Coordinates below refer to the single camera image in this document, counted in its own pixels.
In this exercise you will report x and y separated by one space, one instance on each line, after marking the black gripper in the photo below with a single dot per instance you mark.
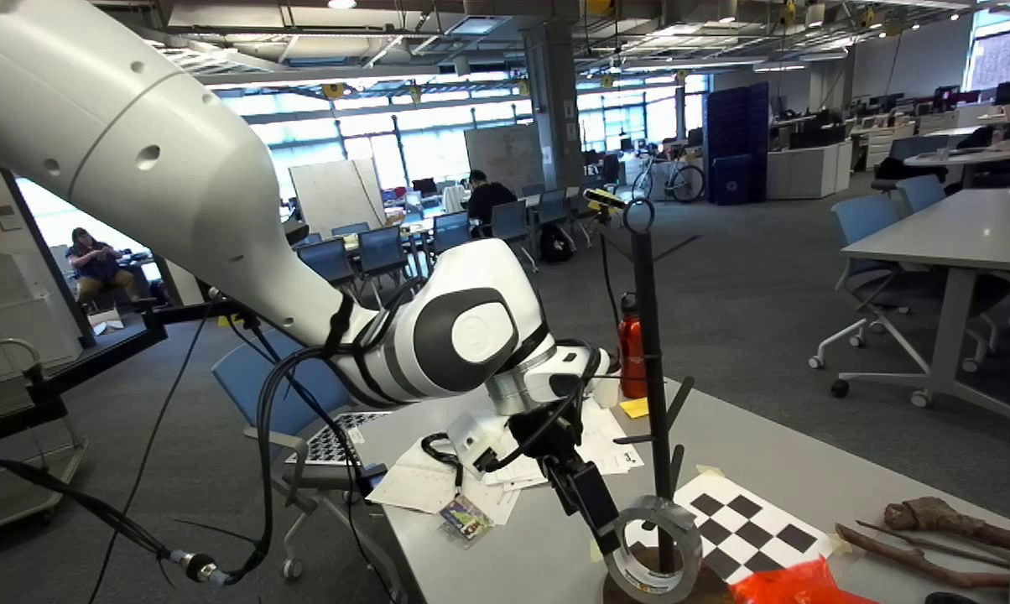
543 424

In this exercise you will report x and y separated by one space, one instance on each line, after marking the silver duct tape roll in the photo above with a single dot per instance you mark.
658 553

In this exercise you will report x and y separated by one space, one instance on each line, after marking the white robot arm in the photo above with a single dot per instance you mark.
136 141

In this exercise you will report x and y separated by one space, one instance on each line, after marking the dark wooden peg rack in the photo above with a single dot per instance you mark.
664 408

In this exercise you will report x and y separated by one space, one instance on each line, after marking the yellow sticky note pad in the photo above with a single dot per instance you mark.
634 412

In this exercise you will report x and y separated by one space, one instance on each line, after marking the white paper sheets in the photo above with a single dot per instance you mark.
422 485

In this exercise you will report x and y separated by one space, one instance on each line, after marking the red fire extinguisher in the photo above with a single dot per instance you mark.
630 352

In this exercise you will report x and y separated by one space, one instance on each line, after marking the black white checkerboard sheet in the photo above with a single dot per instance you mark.
747 533

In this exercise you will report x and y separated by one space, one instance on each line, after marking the orange plastic bag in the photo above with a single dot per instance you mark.
810 582

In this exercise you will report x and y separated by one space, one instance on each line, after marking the seated person in black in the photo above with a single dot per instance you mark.
484 196

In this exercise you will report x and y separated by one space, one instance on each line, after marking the thin brown twig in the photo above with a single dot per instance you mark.
919 566

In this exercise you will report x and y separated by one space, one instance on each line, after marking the blue wheeled office chair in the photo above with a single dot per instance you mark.
870 283

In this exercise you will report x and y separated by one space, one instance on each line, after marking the brown wooden stick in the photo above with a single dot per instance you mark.
939 517

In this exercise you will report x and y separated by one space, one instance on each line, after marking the blue cabinet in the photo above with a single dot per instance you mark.
737 141

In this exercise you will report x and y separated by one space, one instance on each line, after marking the grey office table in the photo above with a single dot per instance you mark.
964 238

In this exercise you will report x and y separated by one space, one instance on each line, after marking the seated person at left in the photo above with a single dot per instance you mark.
96 271

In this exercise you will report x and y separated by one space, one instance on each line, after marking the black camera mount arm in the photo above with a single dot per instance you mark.
48 389

